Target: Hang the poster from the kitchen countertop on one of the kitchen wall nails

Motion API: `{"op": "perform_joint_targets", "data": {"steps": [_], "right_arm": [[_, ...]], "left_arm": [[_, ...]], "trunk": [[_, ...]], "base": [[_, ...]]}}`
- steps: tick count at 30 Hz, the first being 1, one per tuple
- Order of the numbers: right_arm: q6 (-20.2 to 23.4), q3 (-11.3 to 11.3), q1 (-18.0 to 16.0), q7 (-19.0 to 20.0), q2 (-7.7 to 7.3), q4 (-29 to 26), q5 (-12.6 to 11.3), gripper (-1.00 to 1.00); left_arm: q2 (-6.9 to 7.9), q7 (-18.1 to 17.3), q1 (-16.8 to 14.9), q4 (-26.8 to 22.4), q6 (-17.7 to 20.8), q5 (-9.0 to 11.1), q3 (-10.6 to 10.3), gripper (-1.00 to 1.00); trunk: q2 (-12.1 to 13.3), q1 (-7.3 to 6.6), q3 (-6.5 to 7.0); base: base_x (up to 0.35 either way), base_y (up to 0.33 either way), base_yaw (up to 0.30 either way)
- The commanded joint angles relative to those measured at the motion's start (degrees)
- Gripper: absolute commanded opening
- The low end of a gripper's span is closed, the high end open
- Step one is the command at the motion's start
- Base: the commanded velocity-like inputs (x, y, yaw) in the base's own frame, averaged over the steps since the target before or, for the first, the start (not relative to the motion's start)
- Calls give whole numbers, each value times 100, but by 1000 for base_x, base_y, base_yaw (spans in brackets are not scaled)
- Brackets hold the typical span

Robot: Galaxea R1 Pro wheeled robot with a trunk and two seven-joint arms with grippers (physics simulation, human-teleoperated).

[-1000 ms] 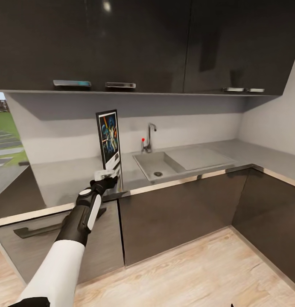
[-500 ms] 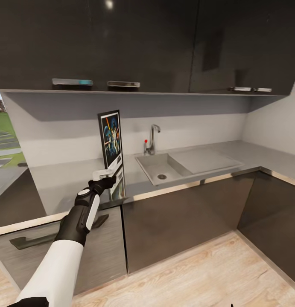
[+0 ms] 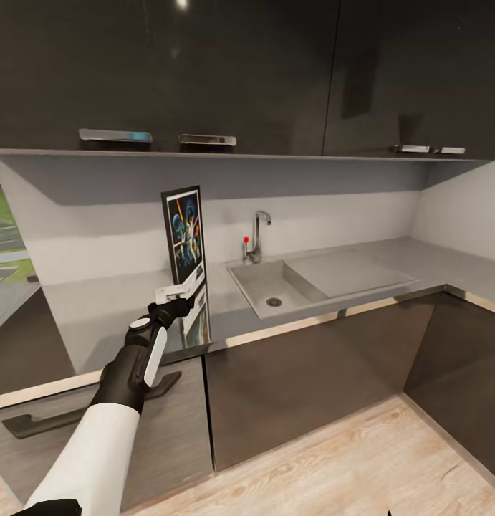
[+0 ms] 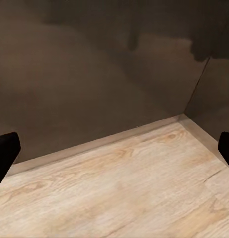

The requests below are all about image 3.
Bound poster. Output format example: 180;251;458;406
161;186;207;299

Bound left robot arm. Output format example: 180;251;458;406
12;284;195;516

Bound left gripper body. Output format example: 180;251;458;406
148;297;189;323

